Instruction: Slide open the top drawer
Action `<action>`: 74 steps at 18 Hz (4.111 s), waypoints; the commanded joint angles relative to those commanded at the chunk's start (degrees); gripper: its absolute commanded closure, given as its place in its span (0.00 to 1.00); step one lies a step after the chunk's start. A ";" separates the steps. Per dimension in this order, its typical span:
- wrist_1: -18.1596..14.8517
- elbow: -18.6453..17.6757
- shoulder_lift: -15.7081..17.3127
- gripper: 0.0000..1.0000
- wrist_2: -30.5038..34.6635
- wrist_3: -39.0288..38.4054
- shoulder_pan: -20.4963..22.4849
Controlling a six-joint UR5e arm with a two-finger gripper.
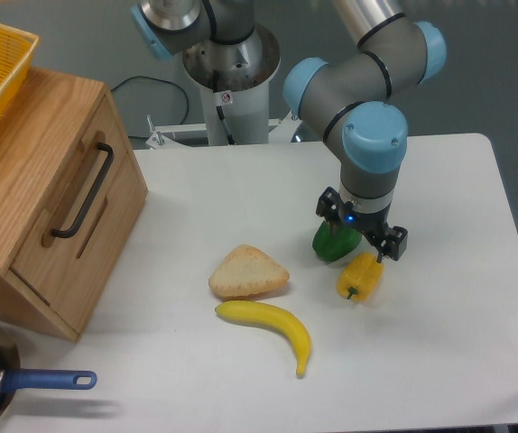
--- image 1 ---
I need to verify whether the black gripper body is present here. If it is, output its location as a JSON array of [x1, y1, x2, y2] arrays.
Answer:
[[337, 187, 393, 236]]

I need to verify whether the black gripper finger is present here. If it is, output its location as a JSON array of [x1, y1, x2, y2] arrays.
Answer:
[[316, 187, 341, 235], [364, 224, 408, 263]]

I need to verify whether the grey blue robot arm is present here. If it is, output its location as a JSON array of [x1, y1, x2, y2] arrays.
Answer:
[[131, 1, 447, 260]]

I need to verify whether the wooden drawer cabinet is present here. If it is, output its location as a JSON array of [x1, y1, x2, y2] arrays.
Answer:
[[0, 66, 149, 343]]

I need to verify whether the green bell pepper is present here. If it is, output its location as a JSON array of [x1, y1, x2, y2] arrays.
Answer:
[[311, 221, 362, 263]]

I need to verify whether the yellow bell pepper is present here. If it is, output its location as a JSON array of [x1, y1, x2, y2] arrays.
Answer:
[[336, 252, 384, 302]]

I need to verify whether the triangular bread piece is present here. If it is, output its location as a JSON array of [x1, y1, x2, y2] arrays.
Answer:
[[208, 244, 290, 299]]

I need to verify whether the yellow banana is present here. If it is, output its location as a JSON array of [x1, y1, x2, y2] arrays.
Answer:
[[215, 300, 312, 378]]

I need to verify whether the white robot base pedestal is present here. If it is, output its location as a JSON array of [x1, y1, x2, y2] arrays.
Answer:
[[182, 24, 281, 146]]

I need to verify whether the white table clamp bracket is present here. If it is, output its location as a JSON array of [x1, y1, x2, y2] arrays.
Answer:
[[144, 115, 208, 149]]

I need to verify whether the black cable on floor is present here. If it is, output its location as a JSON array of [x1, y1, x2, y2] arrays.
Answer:
[[110, 75, 190, 136]]

